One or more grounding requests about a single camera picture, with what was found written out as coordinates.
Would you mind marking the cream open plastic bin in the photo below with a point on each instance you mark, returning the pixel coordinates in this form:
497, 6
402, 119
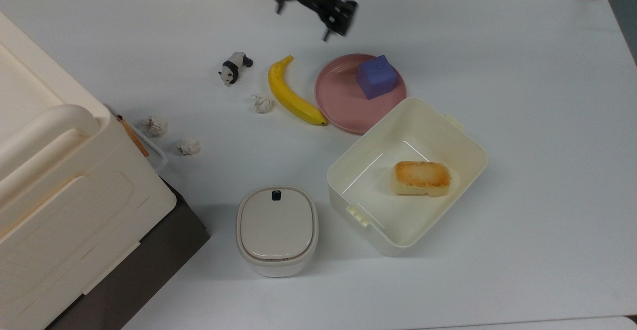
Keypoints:
368, 195

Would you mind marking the orange tape strip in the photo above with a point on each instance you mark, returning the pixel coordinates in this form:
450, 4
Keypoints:
133, 137

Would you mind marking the yellow banana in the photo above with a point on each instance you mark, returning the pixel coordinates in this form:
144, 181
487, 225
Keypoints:
288, 96

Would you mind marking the crumpled paper ball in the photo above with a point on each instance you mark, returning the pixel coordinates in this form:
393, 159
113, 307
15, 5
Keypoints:
156, 126
187, 146
261, 103

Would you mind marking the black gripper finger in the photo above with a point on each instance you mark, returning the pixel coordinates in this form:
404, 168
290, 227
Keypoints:
343, 16
279, 6

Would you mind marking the small beige lidded trash can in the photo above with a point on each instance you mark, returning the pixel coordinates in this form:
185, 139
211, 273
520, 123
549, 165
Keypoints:
276, 225

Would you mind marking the panda toy figure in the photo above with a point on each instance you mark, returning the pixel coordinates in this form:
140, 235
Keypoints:
234, 66

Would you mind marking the large cream storage box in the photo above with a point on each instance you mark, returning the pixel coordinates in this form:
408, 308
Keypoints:
59, 210

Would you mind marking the purple cube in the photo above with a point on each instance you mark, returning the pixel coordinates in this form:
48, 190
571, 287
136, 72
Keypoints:
376, 77

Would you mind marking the toasted bread piece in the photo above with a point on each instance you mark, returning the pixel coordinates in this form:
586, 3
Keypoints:
422, 175

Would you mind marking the pink plate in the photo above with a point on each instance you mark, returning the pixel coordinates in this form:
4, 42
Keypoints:
338, 96

